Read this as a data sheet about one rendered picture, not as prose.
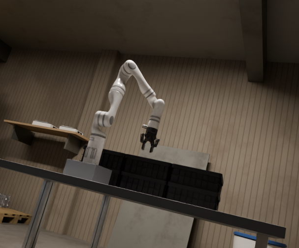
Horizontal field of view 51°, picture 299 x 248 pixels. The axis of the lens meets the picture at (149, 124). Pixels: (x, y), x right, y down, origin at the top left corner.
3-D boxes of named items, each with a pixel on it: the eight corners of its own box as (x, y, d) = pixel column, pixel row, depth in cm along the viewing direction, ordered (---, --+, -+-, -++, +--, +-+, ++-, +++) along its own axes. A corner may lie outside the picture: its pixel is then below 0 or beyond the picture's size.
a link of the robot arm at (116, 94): (122, 87, 196) (109, 85, 199) (107, 122, 182) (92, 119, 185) (126, 97, 204) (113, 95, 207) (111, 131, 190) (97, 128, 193)
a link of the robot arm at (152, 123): (151, 132, 218) (154, 123, 220) (160, 130, 209) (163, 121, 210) (141, 127, 214) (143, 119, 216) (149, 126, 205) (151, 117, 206)
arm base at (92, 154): (93, 165, 178) (101, 136, 182) (79, 162, 181) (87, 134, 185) (100, 168, 186) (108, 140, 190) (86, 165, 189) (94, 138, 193)
